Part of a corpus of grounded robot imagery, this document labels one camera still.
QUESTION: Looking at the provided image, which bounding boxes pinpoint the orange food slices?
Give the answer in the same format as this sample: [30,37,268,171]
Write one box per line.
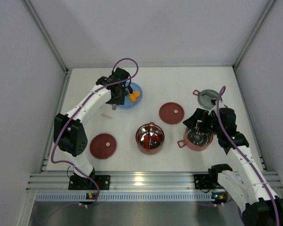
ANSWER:
[129,91,141,103]

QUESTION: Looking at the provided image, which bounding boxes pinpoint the red sausage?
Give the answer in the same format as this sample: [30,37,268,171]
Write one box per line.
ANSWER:
[144,135,161,149]

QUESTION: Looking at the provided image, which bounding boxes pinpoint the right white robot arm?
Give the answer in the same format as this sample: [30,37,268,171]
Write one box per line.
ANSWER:
[183,107,283,226]

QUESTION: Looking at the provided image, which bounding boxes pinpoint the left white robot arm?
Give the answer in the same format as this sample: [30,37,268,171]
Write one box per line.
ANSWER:
[50,68,131,190]

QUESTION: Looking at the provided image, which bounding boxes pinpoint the blue plate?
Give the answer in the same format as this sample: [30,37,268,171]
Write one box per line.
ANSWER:
[119,82,143,109]

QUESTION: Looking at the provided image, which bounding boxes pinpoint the red lid near plate centre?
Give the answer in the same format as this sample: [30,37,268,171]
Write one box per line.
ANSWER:
[159,102,184,125]

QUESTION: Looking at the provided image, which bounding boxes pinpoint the red steel bowl centre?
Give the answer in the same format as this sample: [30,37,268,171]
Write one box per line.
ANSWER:
[135,122,165,155]

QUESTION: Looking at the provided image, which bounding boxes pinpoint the red lid left front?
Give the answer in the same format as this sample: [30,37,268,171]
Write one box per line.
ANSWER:
[90,133,117,160]

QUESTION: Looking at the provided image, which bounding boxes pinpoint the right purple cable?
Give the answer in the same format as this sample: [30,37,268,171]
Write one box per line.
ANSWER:
[216,86,281,226]

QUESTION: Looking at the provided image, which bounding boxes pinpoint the purple cable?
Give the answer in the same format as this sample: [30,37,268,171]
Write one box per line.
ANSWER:
[50,57,139,208]
[216,86,281,226]

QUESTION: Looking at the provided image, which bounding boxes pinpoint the grey lid with handle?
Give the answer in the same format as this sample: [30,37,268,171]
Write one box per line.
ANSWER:
[193,89,218,110]

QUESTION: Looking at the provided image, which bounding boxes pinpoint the red steel bowl with handle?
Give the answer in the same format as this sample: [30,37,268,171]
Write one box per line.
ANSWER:
[177,127,214,152]

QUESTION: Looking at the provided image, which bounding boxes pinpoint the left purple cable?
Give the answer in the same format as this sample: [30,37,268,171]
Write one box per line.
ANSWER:
[50,57,139,208]

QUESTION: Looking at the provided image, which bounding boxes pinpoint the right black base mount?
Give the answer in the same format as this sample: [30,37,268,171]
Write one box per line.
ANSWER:
[193,174,212,190]

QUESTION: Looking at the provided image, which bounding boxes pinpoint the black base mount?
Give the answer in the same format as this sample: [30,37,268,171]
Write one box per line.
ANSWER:
[193,174,212,190]
[68,174,110,190]

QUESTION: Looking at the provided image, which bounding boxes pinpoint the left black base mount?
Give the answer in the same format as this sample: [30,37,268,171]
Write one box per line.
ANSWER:
[68,174,110,190]

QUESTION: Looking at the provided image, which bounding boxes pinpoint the aluminium front rail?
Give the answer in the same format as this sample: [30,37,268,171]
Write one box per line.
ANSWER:
[25,171,283,193]

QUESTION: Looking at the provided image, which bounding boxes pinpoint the perforated cable duct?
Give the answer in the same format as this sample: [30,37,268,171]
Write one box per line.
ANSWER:
[35,192,226,202]

